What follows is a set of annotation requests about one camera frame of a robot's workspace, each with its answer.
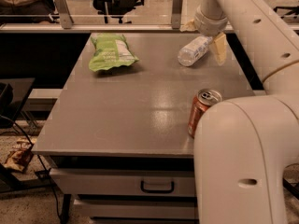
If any black chair at right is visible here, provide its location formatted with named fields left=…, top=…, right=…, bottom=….
left=273, top=6, right=299, bottom=19

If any middle metal rail bracket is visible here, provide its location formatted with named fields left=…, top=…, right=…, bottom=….
left=171, top=0, right=183, bottom=29

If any crumpled brown snack bag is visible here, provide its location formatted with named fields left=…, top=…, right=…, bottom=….
left=4, top=138, right=35, bottom=173

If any orange soda can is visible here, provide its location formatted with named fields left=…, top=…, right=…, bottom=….
left=188, top=89, right=222, bottom=137

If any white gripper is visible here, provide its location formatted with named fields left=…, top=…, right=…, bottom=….
left=180, top=7, right=228, bottom=64

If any black side table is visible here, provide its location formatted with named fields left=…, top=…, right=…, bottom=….
left=0, top=77, right=35, bottom=129

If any seated person in background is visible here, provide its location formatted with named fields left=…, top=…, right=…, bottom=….
left=0, top=0, right=54, bottom=23

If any metal rail bracket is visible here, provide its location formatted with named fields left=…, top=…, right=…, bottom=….
left=54, top=0, right=73, bottom=29
left=171, top=0, right=183, bottom=29

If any green rice chip bag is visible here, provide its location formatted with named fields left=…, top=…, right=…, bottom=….
left=89, top=34, right=138, bottom=72

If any left metal rail bracket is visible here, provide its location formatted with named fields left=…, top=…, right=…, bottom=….
left=54, top=0, right=73, bottom=29

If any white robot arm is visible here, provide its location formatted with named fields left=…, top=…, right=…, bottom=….
left=193, top=0, right=299, bottom=224

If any clear plastic water bottle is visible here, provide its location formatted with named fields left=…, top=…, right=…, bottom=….
left=178, top=35, right=212, bottom=66

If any black drawer handle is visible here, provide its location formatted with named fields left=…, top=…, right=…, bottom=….
left=140, top=181, right=175, bottom=194

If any black cable on floor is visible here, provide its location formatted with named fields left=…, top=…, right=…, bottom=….
left=0, top=114, right=64, bottom=222

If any grey drawer cabinet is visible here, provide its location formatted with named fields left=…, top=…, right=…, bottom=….
left=34, top=33, right=253, bottom=224

